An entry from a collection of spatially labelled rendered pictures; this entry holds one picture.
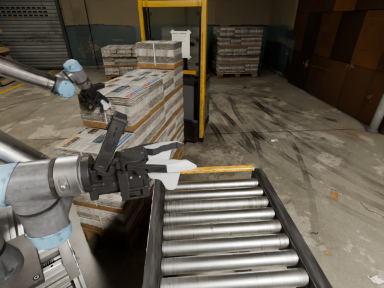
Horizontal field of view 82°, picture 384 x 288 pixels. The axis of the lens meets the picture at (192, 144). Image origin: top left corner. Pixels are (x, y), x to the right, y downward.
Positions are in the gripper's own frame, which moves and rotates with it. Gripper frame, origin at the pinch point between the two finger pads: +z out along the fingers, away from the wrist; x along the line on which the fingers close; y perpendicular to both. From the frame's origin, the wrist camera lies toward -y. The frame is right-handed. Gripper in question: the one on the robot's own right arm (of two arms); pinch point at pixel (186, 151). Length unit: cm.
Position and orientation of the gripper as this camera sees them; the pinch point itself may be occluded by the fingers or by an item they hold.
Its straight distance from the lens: 46.3
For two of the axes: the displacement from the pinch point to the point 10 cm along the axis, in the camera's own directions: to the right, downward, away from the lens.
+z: 9.7, -1.1, 2.1
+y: 0.3, 9.3, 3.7
